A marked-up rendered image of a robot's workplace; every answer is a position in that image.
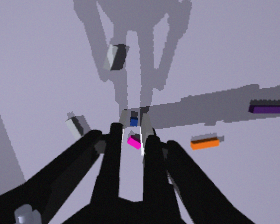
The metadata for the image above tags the magenta block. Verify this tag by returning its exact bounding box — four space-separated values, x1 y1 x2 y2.
127 135 141 150

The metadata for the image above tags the orange rod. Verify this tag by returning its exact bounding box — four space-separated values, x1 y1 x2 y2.
191 137 219 150

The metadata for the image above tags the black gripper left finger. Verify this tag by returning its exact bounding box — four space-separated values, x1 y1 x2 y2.
0 110 128 224

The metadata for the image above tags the small blue block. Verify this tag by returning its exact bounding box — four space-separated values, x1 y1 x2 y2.
130 117 138 127

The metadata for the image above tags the light grey rectangular block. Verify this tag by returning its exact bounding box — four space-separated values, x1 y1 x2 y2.
103 44 119 71
65 117 84 139

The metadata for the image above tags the purple rod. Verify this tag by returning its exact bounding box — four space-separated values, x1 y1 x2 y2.
248 105 280 114

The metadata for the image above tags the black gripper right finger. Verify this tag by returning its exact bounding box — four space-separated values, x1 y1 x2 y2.
140 113 255 224

